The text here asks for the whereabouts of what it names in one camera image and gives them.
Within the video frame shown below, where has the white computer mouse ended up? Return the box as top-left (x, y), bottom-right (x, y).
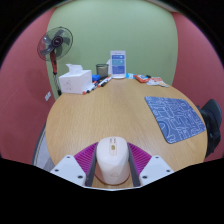
top-left (94, 135), bottom-right (131, 186)

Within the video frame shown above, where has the white and red snack packet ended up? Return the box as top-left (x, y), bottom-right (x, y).
top-left (146, 77), bottom-right (170, 88)

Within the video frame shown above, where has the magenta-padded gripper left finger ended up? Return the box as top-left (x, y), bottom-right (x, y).
top-left (49, 142), bottom-right (99, 188)

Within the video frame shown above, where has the standing fan with red pole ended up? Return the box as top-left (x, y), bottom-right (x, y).
top-left (36, 26), bottom-right (74, 98)

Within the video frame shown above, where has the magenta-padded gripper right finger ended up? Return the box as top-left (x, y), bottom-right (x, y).
top-left (127, 142), bottom-right (175, 188)

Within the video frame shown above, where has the dark glass cup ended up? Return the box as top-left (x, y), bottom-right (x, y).
top-left (95, 63), bottom-right (110, 79)

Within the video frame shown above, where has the black marker pen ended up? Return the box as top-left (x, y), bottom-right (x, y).
top-left (97, 76), bottom-right (113, 88)

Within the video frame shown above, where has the white desk sign stand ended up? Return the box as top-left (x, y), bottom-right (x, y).
top-left (109, 50), bottom-right (127, 80)

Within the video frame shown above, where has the blue-grey patterned mouse pad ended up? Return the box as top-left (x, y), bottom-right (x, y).
top-left (144, 95), bottom-right (207, 145)

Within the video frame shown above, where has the red-capped marker pen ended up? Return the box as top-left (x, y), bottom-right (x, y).
top-left (82, 81), bottom-right (101, 95)

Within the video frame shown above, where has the orange snack packet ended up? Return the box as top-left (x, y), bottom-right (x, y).
top-left (133, 74), bottom-right (152, 84)

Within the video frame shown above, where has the white tissue box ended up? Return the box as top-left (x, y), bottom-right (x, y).
top-left (58, 63), bottom-right (93, 95)

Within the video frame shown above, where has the black office chair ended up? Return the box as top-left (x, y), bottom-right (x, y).
top-left (196, 98), bottom-right (223, 159)

